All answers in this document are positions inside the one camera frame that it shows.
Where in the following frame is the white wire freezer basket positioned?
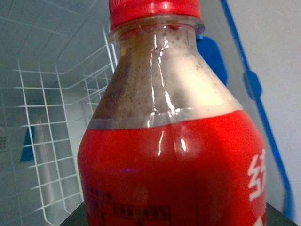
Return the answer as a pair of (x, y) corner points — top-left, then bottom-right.
(0, 28), (117, 226)

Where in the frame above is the glass sliding freezer lid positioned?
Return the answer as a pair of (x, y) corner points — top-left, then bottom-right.
(197, 0), (295, 222)

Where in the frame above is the red cola bottle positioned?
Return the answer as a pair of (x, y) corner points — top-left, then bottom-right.
(78, 0), (266, 226)

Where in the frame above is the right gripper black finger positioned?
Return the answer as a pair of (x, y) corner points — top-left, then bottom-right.
(58, 202), (301, 226)

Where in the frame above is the white chest freezer, blue rim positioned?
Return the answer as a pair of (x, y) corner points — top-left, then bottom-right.
(0, 0), (294, 226)

